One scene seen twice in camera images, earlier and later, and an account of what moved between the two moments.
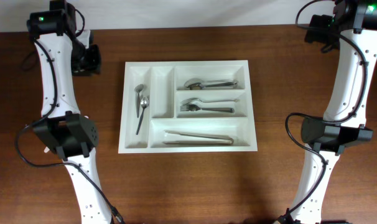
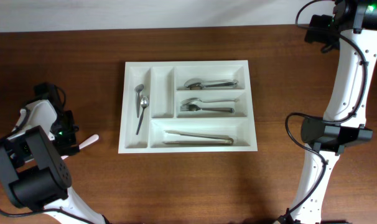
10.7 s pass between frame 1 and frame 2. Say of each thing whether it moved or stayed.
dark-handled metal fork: stayed
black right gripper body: stayed
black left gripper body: moved
